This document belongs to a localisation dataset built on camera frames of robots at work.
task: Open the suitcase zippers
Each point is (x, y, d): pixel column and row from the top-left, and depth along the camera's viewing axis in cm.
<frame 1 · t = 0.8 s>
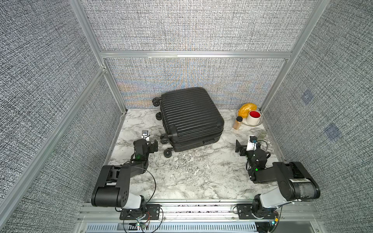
left hand: (149, 138, 93), fingers open
right hand: (246, 136, 89), fingers open
black ribbed hard-shell suitcase: (192, 118, 88), point 22 cm above the table
yellow bread loaf: (244, 110, 113), point 7 cm above the table
white cup red inside: (253, 117, 105), point 9 cm above the table
white patterned plate: (244, 120, 113), point 2 cm above the table
brown spice jar black lid: (237, 123, 105), point 6 cm above the table
clear glass jar lying: (262, 134, 95), point 10 cm above the table

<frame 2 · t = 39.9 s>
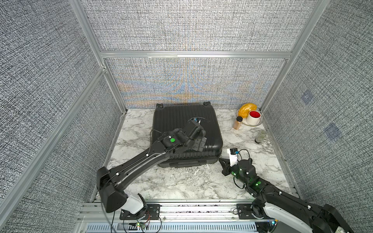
left hand: (198, 137, 73), fingers open
right hand: (219, 156, 82), fingers closed
black ribbed hard-shell suitcase: (167, 118, 89), point 22 cm above the table
the other named things where they were.

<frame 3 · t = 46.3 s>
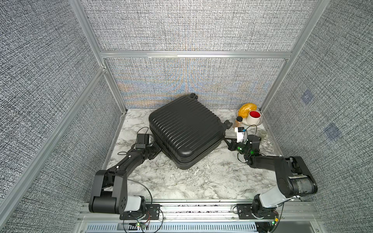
left hand: (164, 145, 90), fingers closed
right hand: (225, 134, 91), fingers closed
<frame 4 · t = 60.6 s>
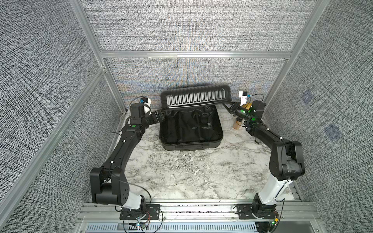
left hand: (162, 111, 82), fingers open
right hand: (223, 98, 81), fingers closed
black ribbed hard-shell suitcase: (192, 121, 112), point 2 cm above the table
